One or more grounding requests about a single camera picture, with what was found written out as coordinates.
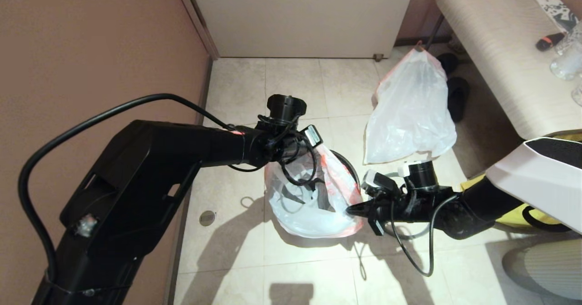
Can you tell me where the thin black wrist camera cable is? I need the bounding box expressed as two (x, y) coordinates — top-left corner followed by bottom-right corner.
(390, 194), (461, 277)

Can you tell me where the black cable with plug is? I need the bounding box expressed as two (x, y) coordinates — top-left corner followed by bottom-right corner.
(18, 93), (264, 283)

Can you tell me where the used translucent orange-drawstring trash bag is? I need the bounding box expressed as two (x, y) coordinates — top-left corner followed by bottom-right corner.
(365, 46), (457, 165)

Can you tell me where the black braided cable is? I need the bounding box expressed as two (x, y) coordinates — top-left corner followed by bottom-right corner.
(278, 135), (319, 186)

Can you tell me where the translucent white trash bag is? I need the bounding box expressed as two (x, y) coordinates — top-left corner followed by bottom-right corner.
(265, 144), (364, 238)

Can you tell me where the yellow bag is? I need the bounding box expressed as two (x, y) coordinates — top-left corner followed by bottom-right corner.
(461, 134), (582, 228)

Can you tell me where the black and orange remote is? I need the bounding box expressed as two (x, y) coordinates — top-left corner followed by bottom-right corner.
(536, 32), (566, 52)

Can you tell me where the thick black arm cable loop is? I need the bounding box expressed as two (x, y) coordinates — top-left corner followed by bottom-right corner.
(522, 206), (572, 233)

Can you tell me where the white door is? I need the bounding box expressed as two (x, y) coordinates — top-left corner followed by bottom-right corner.
(186, 0), (419, 59)

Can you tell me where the black trash bin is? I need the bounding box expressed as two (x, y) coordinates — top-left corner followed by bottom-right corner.
(330, 150), (361, 192)

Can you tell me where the grey ribbed rounded object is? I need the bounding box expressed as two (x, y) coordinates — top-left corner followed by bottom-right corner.
(502, 240), (582, 302)

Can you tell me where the beige door frame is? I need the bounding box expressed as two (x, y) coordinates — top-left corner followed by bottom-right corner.
(172, 0), (221, 60)

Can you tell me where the small silver wrist camera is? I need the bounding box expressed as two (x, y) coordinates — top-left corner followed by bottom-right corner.
(304, 125), (324, 148)
(368, 216), (386, 236)

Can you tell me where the black slipper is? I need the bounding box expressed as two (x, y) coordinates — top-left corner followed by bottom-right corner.
(439, 53), (459, 74)
(448, 77), (470, 123)

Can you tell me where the beige bench with metal legs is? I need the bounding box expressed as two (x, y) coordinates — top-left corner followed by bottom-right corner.
(430, 0), (582, 140)

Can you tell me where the black and white brochure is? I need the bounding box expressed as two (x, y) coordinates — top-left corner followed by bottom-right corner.
(535, 0), (582, 34)

